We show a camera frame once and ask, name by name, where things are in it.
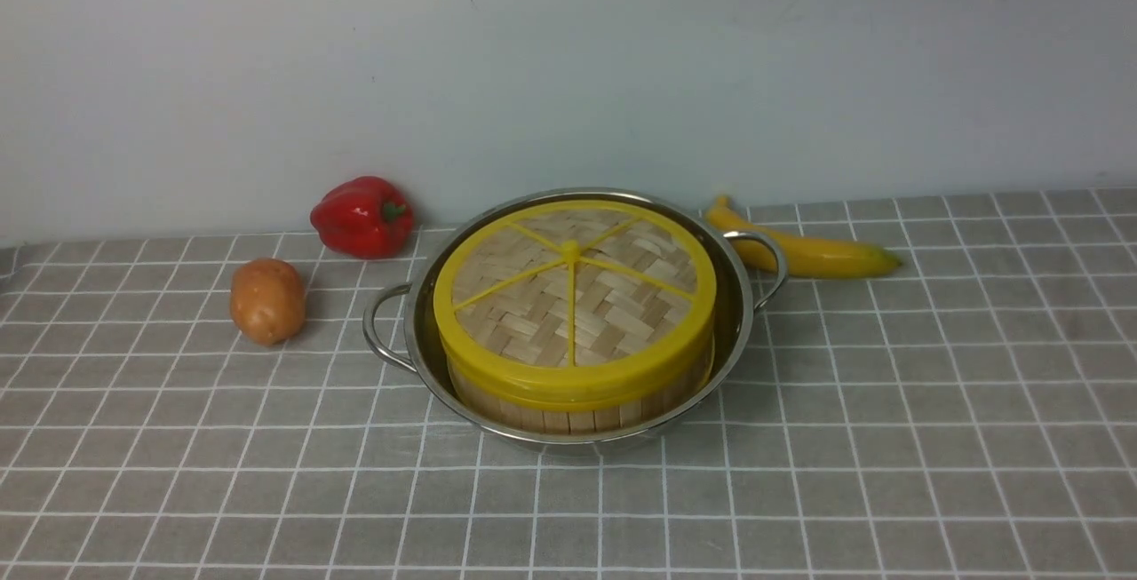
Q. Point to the woven bamboo steamer lid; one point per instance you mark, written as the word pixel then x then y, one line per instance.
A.
pixel 577 305

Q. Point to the yellow banana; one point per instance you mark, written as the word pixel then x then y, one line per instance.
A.
pixel 811 257

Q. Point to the stainless steel pot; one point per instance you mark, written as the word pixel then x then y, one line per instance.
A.
pixel 399 326

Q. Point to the red bell pepper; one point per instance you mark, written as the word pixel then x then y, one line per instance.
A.
pixel 366 218

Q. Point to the brown potato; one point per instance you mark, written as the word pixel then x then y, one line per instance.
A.
pixel 268 301

